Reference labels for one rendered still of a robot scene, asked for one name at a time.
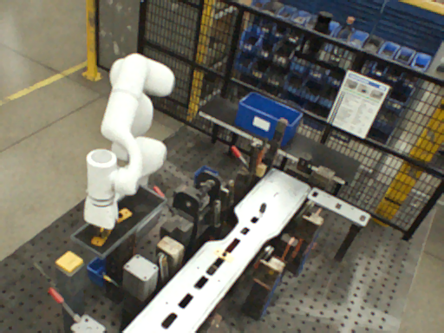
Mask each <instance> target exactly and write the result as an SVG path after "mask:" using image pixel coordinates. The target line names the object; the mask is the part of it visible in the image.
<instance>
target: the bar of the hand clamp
mask: <svg viewBox="0 0 444 333"><path fill-rule="evenodd" d="M249 146H251V156H250V164H248V171H247V172H248V173H252V175H253V176H255V171H256V164H257V157H258V150H259V152H262V151H263V148H264V147H263V146H259V145H258V143H257V142H256V141H255V142H254V143H253V144H250V145H249Z"/></svg>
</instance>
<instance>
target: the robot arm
mask: <svg viewBox="0 0 444 333"><path fill-rule="evenodd" d="M109 76H110V81H111V85H112V87H113V89H112V93H111V95H110V98H109V103H108V107H107V111H106V113H105V117H104V121H103V123H102V124H101V133H102V134H103V136H104V137H106V138H107V139H109V140H111V141H112V142H113V143H112V146H111V150H112V152H110V151H108V150H105V149H97V150H94V151H92V152H91V153H89V155H88V189H87V194H88V197H87V201H86V206H85V219H86V220H87V221H88V222H89V223H92V224H93V228H94V229H95V236H96V237H98V234H99V233H100V232H101V227H103V228H104V230H103V231H102V238H103V239H105V237H107V236H108V231H109V230H111V229H118V227H119V225H118V223H117V205H116V200H117V199H120V198H121V197H122V196H124V195H125V194H126V195H133V194H135V193H136V191H137V188H139V185H140V184H142V185H143V186H145V187H147V181H148V176H149V175H150V174H151V173H154V171H155V170H158V169H159V168H160V167H161V166H162V165H163V164H164V162H165V160H166V157H167V150H166V147H165V146H164V144H162V143H161V142H159V141H157V140H151V139H148V138H144V137H141V136H142V135H143V134H144V133H145V132H146V131H147V130H148V129H149V128H150V126H151V122H152V115H153V107H152V104H151V102H150V101H149V99H148V97H147V96H146V95H145V94H149V95H156V96H165V95H169V94H170V93H171V92H172V90H173V86H174V77H173V74H172V72H171V71H170V70H169V69H168V68H166V67H165V66H163V65H161V63H158V62H154V61H152V60H149V59H147V58H146V57H144V56H142V55H137V54H133V55H130V56H128V57H126V58H125V59H120V60H117V61H116V62H115V63H114V64H113V66H112V68H111V70H110V75H109ZM144 93H145V94H144ZM116 159H117V160H122V161H126V162H129V165H126V166H125V167H120V166H117V165H116ZM115 193H120V194H121V195H119V196H118V197H117V198H115Z"/></svg>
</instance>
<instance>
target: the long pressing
mask: <svg viewBox="0 0 444 333"><path fill-rule="evenodd" d="M271 181H272V182H271ZM310 192H311V188H310V186H308V185H307V184H305V183H303V182H301V181H299V180H296V179H294V178H292V177H291V176H289V175H287V174H285V173H281V171H279V170H277V169H276V168H272V169H271V170H270V171H269V172H268V173H267V174H266V175H265V176H264V177H263V178H262V179H261V180H260V181H259V182H258V183H257V184H256V185H255V186H254V187H253V188H252V190H251V191H250V193H248V194H247V195H246V196H245V197H244V198H243V199H242V200H241V201H240V202H239V203H238V204H237V206H236V207H235V210H234V214H235V217H236V220H237V221H238V224H237V225H236V227H235V229H234V230H233V231H232V232H230V233H229V234H228V235H227V237H226V238H225V239H223V240H220V241H208V242H206V243H204V245H203V246H202V247H201V248H200V249H199V251H198V252H197V253H196V254H195V255H194V256H192V257H191V258H190V259H189V260H188V261H187V264H186V265H185V266H184V267H183V268H182V269H181V270H180V271H179V272H178V273H177V275H176V276H174V277H173V278H172V279H171V280H170V282H169V283H168V284H167V285H166V286H165V288H164V289H163V290H162V291H161V292H160V293H159V294H158V295H156V296H155V297H154V298H153V301H152V302H151V303H150V304H149V305H148V306H147V307H146V308H145V309H144V310H143V311H142V312H141V313H140V314H139V315H138V316H137V317H136V318H135V319H134V320H133V321H132V322H131V323H130V325H129V326H128V327H127V328H126V329H125V330H124V331H123V332H122V333H196V331H197V330H198V329H199V327H200V326H201V324H202V323H203V322H204V321H205V320H206V319H207V316H208V315H209V314H210V313H211V311H213V310H214V308H215V307H216V306H217V304H218V303H219V302H220V300H221V298H222V297H223V296H224V295H225V294H226V292H227V291H228V290H229V288H231V287H232V285H233V284H234V283H235V282H236V279H237V278H238V276H239V275H240V274H241V273H242V271H243V270H244V269H245V267H246V266H247V265H248V264H249V263H250V262H251V260H252V259H253V258H254V256H255V255H256V254H257V253H258V251H259V250H260V248H261V247H262V246H263V243H264V242H265V241H266V240H268V239H271V238H274V237H276V236H277V235H278V234H279V233H280V232H281V231H282V230H283V229H284V226H285V225H287V223H288V222H289V221H290V219H291V218H292V216H293V215H294V214H295V212H296V211H297V209H298V207H300V205H301V204H302V203H303V202H304V201H305V200H306V198H307V196H308V195H309V194H310ZM276 193H278V194H276ZM274 194H276V198H274V197H273V196H274ZM295 194H296V195H295ZM262 202H266V203H268V209H266V211H265V213H261V212H259V207H260V205H261V203H262ZM253 217H257V218H259V221H258V222H257V223H256V224H253V223H251V222H250V220H251V219H252V218H253ZM267 219H268V220H269V221H268V220H267ZM244 227H246V228H248V229H250V230H251V231H250V232H248V233H247V234H246V236H243V235H241V234H240V232H241V231H242V230H243V228H244ZM259 231H260V232H259ZM235 238H238V239H240V240H241V242H240V243H239V244H238V246H237V248H236V249H235V250H234V251H233V252H232V255H233V256H234V257H236V258H235V259H234V260H233V262H232V264H229V262H228V261H226V260H225V261H224V262H223V264H222V265H221V266H220V267H219V269H218V270H217V271H216V272H215V273H214V275H213V276H209V275H208V274H206V271H207V270H208V269H209V267H210V266H211V265H213V264H214V262H215V260H216V259H217V258H220V257H219V256H218V255H216V254H214V252H215V251H216V249H217V248H220V249H221V250H223V251H224V250H225V249H226V247H227V246H228V245H229V244H230V243H231V242H232V241H233V240H234V239H235ZM198 268H199V269H198ZM202 276H205V277H207V278H208V282H207V283H206V284H205V285H204V287H203V288H202V289H201V290H200V291H198V290H196V289H195V288H194V285H195V284H196V283H198V281H199V279H200V278H201V277H202ZM218 280H220V282H218ZM187 293H189V294H191V295H193V296H194V298H193V300H192V301H191V302H190V303H189V304H188V305H187V307H186V308H185V309H181V308H180V307H179V306H178V304H179V303H180V302H181V300H182V298H183V297H184V296H185V295H186V294H187ZM166 303H167V304H166ZM171 312H173V313H176V314H177V315H178V318H177V319H176V321H174V322H173V323H172V324H171V326H170V327H169V328H168V329H167V330H165V329H164V328H162V327H161V326H160V325H161V324H162V323H163V322H164V321H165V319H166V318H167V316H168V315H169V314H170V313H171Z"/></svg>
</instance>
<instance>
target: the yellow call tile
mask: <svg viewBox="0 0 444 333"><path fill-rule="evenodd" d="M81 263H82V259H80V258H78V257H77V256H76V255H75V254H73V253H72V252H71V251H69V252H68V253H67V254H65V255H63V256H62V257H61V258H59V259H58V260H57V261H56V264H57V265H59V266H60V267H61V268H63V269H64V270H65V271H68V272H69V273H70V272H71V271H73V270H74V269H75V268H76V267H78V266H79V265H80V264H81Z"/></svg>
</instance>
